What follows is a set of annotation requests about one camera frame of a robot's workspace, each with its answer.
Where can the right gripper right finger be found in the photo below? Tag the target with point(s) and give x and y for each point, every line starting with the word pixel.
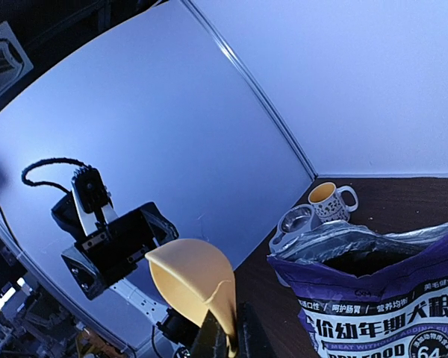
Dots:
pixel 253 341

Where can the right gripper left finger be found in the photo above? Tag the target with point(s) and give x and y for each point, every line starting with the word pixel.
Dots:
pixel 211 340

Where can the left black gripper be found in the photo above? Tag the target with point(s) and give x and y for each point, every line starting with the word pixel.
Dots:
pixel 112 251

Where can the yellow plastic scoop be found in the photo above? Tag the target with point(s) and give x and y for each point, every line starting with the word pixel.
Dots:
pixel 196 278

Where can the purple pet food bag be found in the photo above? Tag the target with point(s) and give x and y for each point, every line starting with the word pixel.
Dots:
pixel 366 294

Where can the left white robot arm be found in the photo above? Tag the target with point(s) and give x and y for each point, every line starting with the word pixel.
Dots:
pixel 174 326

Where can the grey double pet feeder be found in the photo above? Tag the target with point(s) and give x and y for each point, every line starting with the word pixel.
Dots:
pixel 300 219

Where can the patterned mug yellow inside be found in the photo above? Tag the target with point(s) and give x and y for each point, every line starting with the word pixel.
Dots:
pixel 328 203

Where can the left aluminium frame post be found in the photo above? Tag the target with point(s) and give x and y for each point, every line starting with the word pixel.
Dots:
pixel 256 89

